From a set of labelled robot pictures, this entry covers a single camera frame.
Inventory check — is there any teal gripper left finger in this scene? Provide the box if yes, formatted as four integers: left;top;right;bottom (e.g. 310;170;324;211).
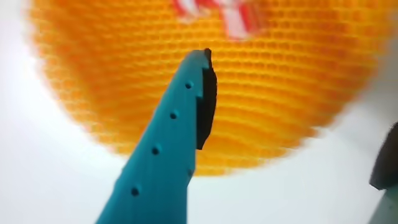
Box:
95;48;218;224

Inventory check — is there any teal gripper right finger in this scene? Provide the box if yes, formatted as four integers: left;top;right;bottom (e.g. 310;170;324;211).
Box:
368;121;398;224

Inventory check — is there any red white striped cube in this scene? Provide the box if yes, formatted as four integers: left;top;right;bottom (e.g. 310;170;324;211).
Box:
172;0;264;41

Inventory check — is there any yellow honeycomb basket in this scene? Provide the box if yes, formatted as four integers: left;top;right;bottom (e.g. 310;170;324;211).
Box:
23;0;398;178

